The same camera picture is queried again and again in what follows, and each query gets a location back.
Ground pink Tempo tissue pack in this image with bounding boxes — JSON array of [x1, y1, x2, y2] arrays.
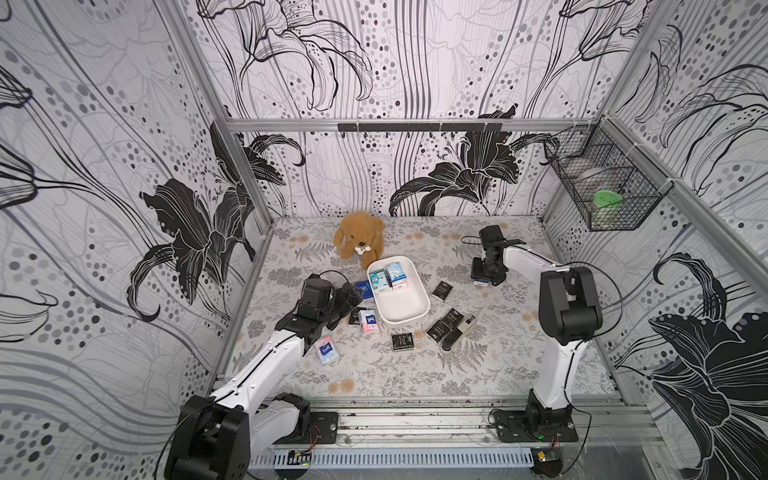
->
[[358, 309, 379, 334]]

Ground teal cartoon tissue pack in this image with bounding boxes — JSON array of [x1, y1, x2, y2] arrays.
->
[[369, 269, 392, 293]]

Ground light blue tissue pack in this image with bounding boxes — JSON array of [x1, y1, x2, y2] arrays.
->
[[385, 262, 408, 288]]

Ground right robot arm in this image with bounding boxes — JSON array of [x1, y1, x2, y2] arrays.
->
[[471, 225, 603, 427]]

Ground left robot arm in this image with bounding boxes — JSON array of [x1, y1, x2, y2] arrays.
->
[[153, 274, 363, 479]]

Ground white plastic storage box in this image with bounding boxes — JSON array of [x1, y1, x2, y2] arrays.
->
[[367, 255, 431, 326]]

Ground blue Tempo tissue pack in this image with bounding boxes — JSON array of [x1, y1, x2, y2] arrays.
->
[[354, 280, 374, 301]]

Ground white blue tissue pack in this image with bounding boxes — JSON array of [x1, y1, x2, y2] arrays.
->
[[314, 335, 340, 365]]

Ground small black tissue pack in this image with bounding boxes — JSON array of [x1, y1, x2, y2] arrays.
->
[[432, 281, 453, 301]]

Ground brown teddy bear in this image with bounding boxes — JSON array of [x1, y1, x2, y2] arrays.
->
[[333, 211, 385, 270]]

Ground black long tissue pack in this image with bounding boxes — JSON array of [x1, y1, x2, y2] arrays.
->
[[427, 309, 464, 343]]

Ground black square tissue pack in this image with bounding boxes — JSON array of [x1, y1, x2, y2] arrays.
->
[[391, 332, 415, 351]]

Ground grey black stapler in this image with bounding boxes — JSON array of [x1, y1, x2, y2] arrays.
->
[[441, 316, 476, 352]]

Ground green lidded cup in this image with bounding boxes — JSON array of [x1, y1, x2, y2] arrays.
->
[[591, 190, 624, 230]]

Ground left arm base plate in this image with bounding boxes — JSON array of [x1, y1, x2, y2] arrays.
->
[[276, 411, 339, 446]]

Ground black wire basket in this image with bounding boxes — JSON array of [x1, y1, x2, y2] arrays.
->
[[545, 125, 672, 232]]

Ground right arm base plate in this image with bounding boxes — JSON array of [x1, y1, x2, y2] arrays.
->
[[488, 407, 579, 443]]

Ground white slotted cable duct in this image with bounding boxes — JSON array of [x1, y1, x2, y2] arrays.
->
[[249, 447, 534, 470]]

